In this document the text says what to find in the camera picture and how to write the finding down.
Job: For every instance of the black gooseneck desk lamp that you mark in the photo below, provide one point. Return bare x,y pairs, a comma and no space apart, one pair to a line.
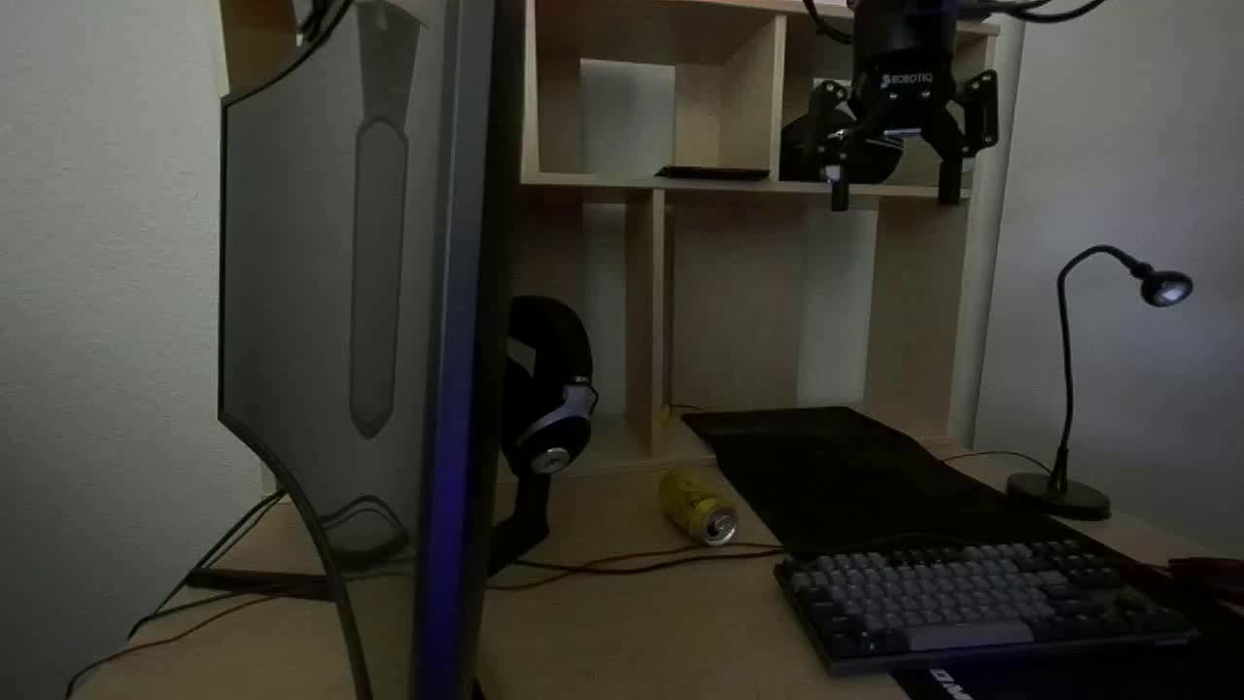
1062,390

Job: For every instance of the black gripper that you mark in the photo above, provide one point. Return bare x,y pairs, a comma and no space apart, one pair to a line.
909,80

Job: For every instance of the black monitor stand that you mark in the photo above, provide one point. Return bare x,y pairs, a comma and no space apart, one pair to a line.
257,581

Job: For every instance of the black headphone stand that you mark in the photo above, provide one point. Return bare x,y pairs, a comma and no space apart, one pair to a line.
524,520

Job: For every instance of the black silver headphones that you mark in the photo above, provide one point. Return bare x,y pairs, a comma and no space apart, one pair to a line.
550,390

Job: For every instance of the flat black shelf item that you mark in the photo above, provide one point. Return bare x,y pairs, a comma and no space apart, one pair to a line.
710,174

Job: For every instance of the black desk mat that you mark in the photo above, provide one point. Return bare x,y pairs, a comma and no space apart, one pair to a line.
840,478

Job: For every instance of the curved black computer monitor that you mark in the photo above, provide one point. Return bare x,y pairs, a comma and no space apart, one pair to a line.
297,257

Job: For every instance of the light wooden shelf hutch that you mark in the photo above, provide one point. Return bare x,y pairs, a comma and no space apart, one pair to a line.
724,297

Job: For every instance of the black red computer mouse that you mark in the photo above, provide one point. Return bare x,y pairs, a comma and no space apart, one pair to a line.
1211,581

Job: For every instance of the grey mechanical keyboard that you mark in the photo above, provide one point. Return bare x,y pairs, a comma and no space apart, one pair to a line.
974,602

